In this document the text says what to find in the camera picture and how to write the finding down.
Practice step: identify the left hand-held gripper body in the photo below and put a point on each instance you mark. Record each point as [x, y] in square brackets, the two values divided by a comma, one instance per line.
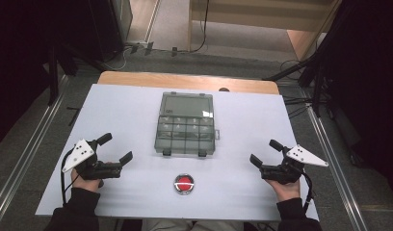
[88, 168]

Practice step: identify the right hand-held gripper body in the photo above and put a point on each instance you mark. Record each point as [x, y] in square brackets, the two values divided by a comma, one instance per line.
[286, 171]

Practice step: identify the person's left hand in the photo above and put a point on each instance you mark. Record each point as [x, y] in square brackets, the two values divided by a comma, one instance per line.
[85, 185]

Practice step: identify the person's right hand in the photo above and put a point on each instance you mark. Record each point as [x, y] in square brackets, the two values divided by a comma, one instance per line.
[287, 191]

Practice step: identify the white table board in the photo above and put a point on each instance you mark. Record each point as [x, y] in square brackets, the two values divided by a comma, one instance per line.
[127, 112]

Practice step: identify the small black angled tool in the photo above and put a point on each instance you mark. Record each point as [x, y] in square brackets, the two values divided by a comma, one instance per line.
[74, 115]

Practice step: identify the round red button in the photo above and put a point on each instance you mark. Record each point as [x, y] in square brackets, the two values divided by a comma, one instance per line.
[184, 184]

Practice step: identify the clear plastic compartment box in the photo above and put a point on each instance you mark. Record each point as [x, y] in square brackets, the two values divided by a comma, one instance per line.
[185, 128]

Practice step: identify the black metal stand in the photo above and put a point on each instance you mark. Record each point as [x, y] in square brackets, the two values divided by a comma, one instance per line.
[53, 77]

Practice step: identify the black tripod stand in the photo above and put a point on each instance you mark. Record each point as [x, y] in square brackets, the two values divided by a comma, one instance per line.
[300, 67]

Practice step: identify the person's legs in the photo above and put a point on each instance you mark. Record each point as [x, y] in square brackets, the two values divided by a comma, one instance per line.
[191, 225]

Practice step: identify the black curtain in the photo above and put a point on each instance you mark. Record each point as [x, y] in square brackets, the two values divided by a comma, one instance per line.
[21, 48]
[368, 80]

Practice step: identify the light wooden furniture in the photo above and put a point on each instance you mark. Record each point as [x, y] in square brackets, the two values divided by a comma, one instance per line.
[265, 16]

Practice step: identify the metal floor rail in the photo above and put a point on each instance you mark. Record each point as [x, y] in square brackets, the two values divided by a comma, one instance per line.
[335, 170]
[27, 150]

